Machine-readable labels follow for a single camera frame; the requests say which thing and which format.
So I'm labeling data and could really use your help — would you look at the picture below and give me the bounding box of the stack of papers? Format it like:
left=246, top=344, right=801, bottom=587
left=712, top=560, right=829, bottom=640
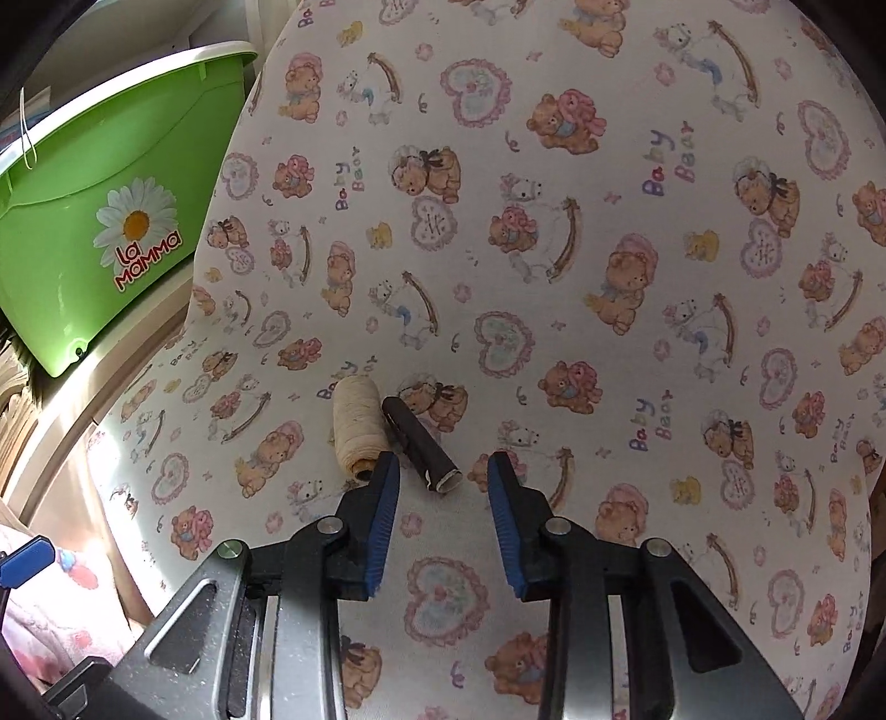
left=0, top=331, right=44, bottom=406

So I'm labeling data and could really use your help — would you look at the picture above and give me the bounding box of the green plastic tub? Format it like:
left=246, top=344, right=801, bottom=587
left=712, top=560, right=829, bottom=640
left=0, top=40, right=259, bottom=379

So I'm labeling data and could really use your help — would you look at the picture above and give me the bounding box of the cream thread spool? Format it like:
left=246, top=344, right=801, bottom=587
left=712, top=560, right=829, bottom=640
left=331, top=377, right=384, bottom=481

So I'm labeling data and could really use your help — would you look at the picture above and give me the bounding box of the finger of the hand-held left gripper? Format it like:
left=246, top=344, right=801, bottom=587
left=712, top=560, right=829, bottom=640
left=0, top=536, right=57, bottom=590

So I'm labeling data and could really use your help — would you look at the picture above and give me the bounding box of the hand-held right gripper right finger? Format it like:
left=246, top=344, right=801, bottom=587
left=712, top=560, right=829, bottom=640
left=486, top=450, right=805, bottom=720

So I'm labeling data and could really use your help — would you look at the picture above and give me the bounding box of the pink fleece cloth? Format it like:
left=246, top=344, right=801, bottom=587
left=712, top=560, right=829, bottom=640
left=0, top=524, right=152, bottom=688

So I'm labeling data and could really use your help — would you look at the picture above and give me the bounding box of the bear print tablecloth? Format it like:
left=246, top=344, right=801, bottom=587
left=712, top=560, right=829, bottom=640
left=89, top=0, right=886, bottom=720

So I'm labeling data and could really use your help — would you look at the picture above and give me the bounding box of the dark thread spool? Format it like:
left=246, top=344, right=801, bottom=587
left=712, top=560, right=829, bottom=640
left=381, top=395, right=464, bottom=496

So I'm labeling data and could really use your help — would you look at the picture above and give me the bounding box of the thin wire hook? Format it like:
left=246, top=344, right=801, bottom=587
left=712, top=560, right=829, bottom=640
left=18, top=86, right=40, bottom=170

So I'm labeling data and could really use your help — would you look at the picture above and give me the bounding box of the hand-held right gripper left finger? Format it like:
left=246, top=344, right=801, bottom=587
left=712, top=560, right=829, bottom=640
left=104, top=452, right=403, bottom=720

